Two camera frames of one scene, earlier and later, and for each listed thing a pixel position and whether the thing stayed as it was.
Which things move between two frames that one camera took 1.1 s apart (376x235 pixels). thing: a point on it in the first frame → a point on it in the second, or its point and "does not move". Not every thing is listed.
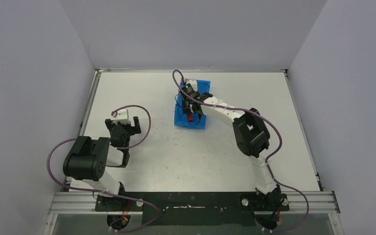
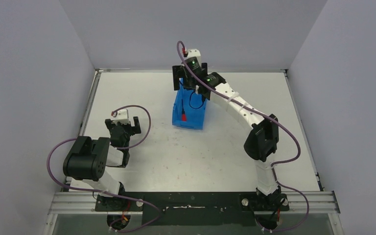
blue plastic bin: [181, 119] does not move
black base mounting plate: [199, 209] does not move
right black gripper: [185, 109] → [178, 72]
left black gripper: [129, 130] does not move
